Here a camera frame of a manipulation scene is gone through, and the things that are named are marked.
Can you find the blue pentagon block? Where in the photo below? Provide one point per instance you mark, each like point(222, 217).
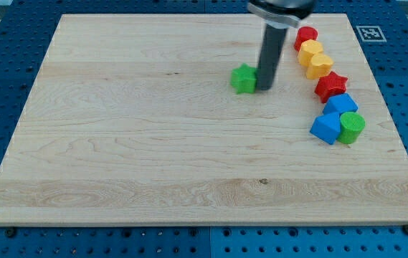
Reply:
point(340, 104)

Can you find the blue triangle block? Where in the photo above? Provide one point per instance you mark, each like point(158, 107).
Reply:
point(327, 127)

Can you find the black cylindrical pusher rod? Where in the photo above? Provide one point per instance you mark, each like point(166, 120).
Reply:
point(270, 53)

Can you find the green star block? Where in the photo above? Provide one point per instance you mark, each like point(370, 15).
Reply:
point(244, 79)

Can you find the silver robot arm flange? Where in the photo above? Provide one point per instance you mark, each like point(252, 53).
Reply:
point(281, 14)

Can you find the red star block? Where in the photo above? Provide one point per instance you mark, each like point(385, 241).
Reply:
point(330, 85)

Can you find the white fiducial marker tag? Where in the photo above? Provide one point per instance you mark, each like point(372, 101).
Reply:
point(370, 33)

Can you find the yellow heart block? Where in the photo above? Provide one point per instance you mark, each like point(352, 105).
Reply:
point(320, 65)

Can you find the wooden board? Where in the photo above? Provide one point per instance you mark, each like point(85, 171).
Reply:
point(131, 121)

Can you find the yellow hexagon block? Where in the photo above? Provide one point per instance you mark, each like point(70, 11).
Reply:
point(307, 49)

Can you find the red cylinder block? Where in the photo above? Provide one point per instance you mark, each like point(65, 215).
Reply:
point(304, 33)

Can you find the green cylinder block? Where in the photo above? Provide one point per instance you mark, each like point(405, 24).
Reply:
point(352, 124)

